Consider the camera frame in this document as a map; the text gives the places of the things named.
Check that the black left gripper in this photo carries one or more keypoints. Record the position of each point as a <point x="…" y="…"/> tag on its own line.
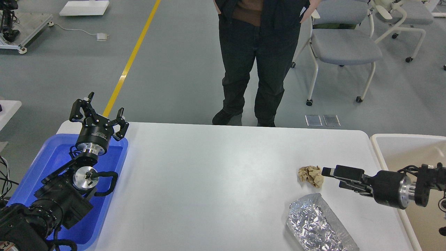
<point x="96" y="130"/>

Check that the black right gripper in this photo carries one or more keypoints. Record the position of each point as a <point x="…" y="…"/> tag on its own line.
<point x="387" y="188"/>

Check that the silver foil bag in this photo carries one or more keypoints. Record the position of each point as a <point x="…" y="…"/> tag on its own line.
<point x="316" y="227"/>

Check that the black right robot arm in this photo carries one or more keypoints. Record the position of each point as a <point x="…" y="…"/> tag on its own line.
<point x="425" y="179"/>

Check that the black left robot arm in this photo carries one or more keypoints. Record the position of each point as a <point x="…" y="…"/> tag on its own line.
<point x="64" y="198"/>

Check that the white plastic bin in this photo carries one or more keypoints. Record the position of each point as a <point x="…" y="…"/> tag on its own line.
<point x="395" y="151"/>

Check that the crumpled brown paper ball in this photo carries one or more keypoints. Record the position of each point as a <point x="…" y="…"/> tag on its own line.
<point x="312" y="175"/>

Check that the right metal floor plate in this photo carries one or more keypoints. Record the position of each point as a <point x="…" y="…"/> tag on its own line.
<point x="331" y="120"/>

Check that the metal floor plate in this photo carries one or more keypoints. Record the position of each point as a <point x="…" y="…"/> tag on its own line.
<point x="331" y="120"/>
<point x="313" y="120"/>

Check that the left metal floor plate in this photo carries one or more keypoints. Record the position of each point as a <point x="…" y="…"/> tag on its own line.
<point x="313" y="120"/>

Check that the white side table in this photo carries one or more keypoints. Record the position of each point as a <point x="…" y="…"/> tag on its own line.
<point x="9" y="108"/>

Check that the white flat board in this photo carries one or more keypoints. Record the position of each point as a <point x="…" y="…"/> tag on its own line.
<point x="84" y="8"/>

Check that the wheeled metal cart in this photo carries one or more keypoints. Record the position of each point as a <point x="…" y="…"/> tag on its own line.
<point x="17" y="28"/>

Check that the blue plastic bin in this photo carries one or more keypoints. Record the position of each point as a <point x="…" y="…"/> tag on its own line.
<point x="53" y="154"/>

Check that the standing person in black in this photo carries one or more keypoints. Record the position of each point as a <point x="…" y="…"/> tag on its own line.
<point x="261" y="32"/>

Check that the grey chair white frame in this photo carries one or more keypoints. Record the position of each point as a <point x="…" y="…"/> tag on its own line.
<point x="342" y="47"/>

